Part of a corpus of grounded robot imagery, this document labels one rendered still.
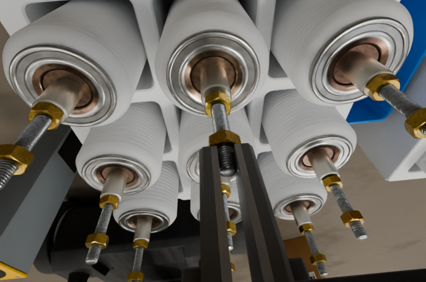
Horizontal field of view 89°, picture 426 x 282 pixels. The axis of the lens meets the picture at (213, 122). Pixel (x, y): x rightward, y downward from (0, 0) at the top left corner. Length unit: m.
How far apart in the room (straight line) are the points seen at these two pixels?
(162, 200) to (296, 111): 0.22
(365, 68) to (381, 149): 0.39
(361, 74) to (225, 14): 0.11
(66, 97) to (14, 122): 0.49
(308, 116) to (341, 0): 0.12
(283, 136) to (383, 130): 0.32
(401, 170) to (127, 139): 0.49
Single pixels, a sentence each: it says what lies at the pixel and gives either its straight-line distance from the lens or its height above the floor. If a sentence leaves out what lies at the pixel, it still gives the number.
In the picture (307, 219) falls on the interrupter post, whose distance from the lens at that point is 0.36.
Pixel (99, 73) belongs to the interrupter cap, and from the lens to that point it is 0.19.
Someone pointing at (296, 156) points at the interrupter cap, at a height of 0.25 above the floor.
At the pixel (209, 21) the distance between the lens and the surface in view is 0.17.
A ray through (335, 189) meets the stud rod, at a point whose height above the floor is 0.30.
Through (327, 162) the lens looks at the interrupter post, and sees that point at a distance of 0.27.
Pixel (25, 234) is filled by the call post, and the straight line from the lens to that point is 0.40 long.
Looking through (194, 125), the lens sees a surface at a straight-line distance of 0.25.
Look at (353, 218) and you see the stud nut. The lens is 0.25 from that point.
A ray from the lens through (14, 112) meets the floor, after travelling 0.66.
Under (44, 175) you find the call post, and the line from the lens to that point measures 0.41.
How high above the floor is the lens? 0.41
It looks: 49 degrees down
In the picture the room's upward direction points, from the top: 174 degrees clockwise
